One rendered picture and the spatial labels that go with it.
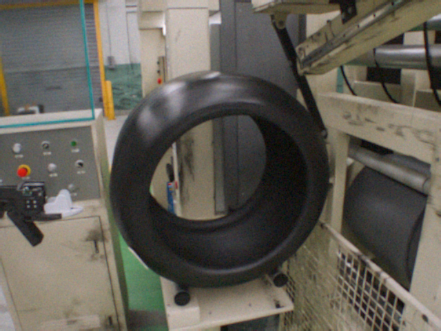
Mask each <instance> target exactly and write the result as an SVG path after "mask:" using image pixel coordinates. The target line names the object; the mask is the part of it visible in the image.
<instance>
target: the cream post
mask: <svg viewBox="0 0 441 331"><path fill-rule="evenodd" d="M163 5H164V17H165V23H164V25H165V40H166V45H167V46H168V45H169V54H170V69H169V68H168V69H167V74H168V80H170V79H173V78H175V77H179V76H181V75H184V74H188V73H191V72H198V71H204V70H211V67H210V47H209V9H208V0H163ZM175 151H176V155H175V153H174V151H173V155H174V174H175V182H176V181H177V184H178V189H176V201H177V208H178V216H179V217H183V218H186V219H199V218H205V217H214V216H216V197H215V179H214V143H213V124H212V120H210V121H206V122H205V123H202V124H200V125H198V126H196V127H195V128H192V129H191V130H189V131H188V132H186V133H185V134H184V135H183V136H181V137H180V138H179V139H178V140H177V141H176V142H175ZM195 331H221V326H216V327H212V328H205V329H201V330H195Z"/></svg>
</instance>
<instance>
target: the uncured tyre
mask: <svg viewBox="0 0 441 331"><path fill-rule="evenodd" d="M234 115H244V116H250V117H251V118H252V120H253V121H254V123H255V124H256V125H257V126H258V129H259V130H260V133H261V134H262V137H263V141H264V144H265V153H266V160H265V169H264V172H263V176H262V179H261V180H260V183H259V185H258V187H257V189H256V190H255V192H254V193H253V195H252V196H251V197H250V198H249V199H248V200H247V201H246V202H245V203H244V204H243V205H242V206H241V207H239V208H238V209H236V210H235V211H233V212H231V213H229V214H227V215H225V216H223V217H219V218H216V219H210V220H191V219H186V218H183V217H179V216H177V215H175V214H173V213H171V212H170V211H168V210H166V209H165V208H164V207H163V206H162V205H161V204H160V203H159V202H158V201H157V200H156V199H155V198H154V197H153V195H152V193H151V192H150V186H151V182H152V178H153V176H154V173H155V171H156V168H157V166H158V164H159V162H160V161H161V159H162V158H163V156H164V154H165V153H166V152H167V151H168V150H169V148H170V147H171V146H172V145H173V144H174V143H175V142H176V141H177V140H178V139H179V138H180V137H181V136H183V135H184V134H185V133H186V132H188V131H189V130H191V129H192V128H195V127H196V126H198V125H200V124H202V123H205V122H206V121H210V120H212V119H216V118H219V117H226V116H234ZM328 189H329V156H328V152H327V147H326V144H325V140H324V138H323V136H322V133H321V131H320V129H319V127H318V125H317V123H316V122H315V120H314V118H313V117H312V116H311V115H310V113H309V112H308V111H307V109H306V108H305V107H304V106H303V105H302V103H301V102H299V100H297V98H295V97H294V96H293V95H292V94H290V93H289V92H288V91H286V90H285V89H283V88H282V87H280V86H278V85H276V84H275V83H272V82H271V81H268V80H266V79H263V78H260V77H256V76H253V75H250V74H242V73H237V72H227V71H221V70H204V71H198V72H191V73H188V74H184V75H181V76H179V77H175V78H173V79H170V80H169V81H166V82H165V83H163V84H161V85H160V86H158V87H157V88H155V89H153V91H151V92H150V93H149V94H147V95H146V96H145V97H144V98H143V99H142V100H141V101H140V102H139V103H138V104H137V105H136V106H135V107H134V109H133V110H132V111H131V113H130V114H129V115H128V117H127V119H126V120H125V122H124V124H123V126H122V128H121V130H120V132H119V135H118V137H117V140H116V143H115V147H114V153H113V157H112V166H111V170H110V183H109V193H110V205H111V209H112V214H113V217H114V221H115V223H116V226H117V228H118V230H119V232H120V234H121V236H122V237H123V240H124V241H125V242H126V244H127V246H128V247H129V248H130V249H131V250H132V251H134V253H135V254H136V255H137V256H138V257H139V259H140V260H141V261H142V262H143V263H144V264H145V265H146V266H147V267H148V268H149V269H150V270H152V271H153V272H155V273H157V274H158V275H160V276H162V277H163V278H165V279H168V280H170V281H173V282H175V283H178V284H181V285H186V286H189V287H194V288H228V287H232V286H235V285H241V284H244V283H247V282H250V281H253V280H255V279H258V278H260V277H262V276H264V275H266V274H268V273H269V272H271V271H273V270H275V269H276V268H277V267H279V266H280V265H282V264H283V263H284V262H286V260H288V259H289V258H290V257H291V256H292V255H293V254H294V253H295V252H296V251H297V250H298V249H299V248H300V247H301V246H302V245H303V243H304V242H305V241H306V240H307V238H308V237H309V235H310V234H311V233H312V231H313V229H314V228H315V226H316V224H317V222H318V220H319V218H320V216H321V214H322V211H323V208H324V206H325V201H326V199H327V193H328Z"/></svg>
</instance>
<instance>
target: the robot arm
mask: <svg viewBox="0 0 441 331"><path fill-rule="evenodd" d="M31 182H34V183H31ZM23 187H24V188H23ZM46 196H47V188H46V187H45V181H24V182H23V183H20V184H19V185H4V183H0V219H2V218H3V217H4V214H5V212H7V213H6V214H7V216H8V217H9V218H10V220H11V221H12V222H13V224H15V225H16V227H17V228H18V229H19V231H20V232H21V233H22V235H23V236H24V237H25V238H26V239H27V240H28V241H29V243H30V244H31V245H32V247H35V246H37V245H39V244H40V243H41V242H42V240H43V238H44V234H43V233H42V231H40V229H39V228H38V227H37V225H36V224H35V223H34V221H54V220H59V219H64V218H68V217H71V216H74V215H77V214H78V213H80V212H82V211H83V208H82V207H80V206H77V205H73V203H72V200H71V197H70V193H69V192H68V191H67V190H61V191H60V193H59V195H58V197H52V198H49V199H48V201H46V200H45V197H46Z"/></svg>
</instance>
